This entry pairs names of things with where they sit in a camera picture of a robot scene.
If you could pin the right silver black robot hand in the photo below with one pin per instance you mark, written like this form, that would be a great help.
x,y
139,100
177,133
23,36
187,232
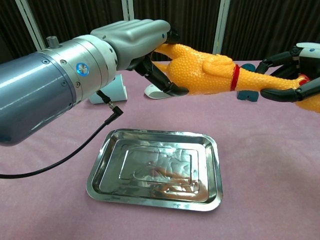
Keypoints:
x,y
307,60

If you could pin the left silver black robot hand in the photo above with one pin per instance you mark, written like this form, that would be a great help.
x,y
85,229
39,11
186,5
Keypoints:
x,y
135,40

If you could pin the white computer mouse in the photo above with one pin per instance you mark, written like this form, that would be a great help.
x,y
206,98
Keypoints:
x,y
155,94

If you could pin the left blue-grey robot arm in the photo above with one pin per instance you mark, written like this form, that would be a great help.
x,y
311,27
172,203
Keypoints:
x,y
37,87

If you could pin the pink fleece table cloth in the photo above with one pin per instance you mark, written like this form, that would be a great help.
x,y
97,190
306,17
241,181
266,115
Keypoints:
x,y
250,150

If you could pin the stainless steel rectangular tray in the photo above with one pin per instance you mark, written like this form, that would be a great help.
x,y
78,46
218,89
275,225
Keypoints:
x,y
155,170

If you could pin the light blue plastic cup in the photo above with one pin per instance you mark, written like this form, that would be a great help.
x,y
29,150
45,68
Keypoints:
x,y
117,87

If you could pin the yellow rubber chicken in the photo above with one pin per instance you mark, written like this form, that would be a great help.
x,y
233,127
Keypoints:
x,y
200,72

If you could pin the dark teal cylindrical holder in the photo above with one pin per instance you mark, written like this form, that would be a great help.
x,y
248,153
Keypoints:
x,y
247,96

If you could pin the grey aluminium partition post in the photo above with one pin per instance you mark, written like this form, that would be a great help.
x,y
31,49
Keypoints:
x,y
128,10
33,27
221,25

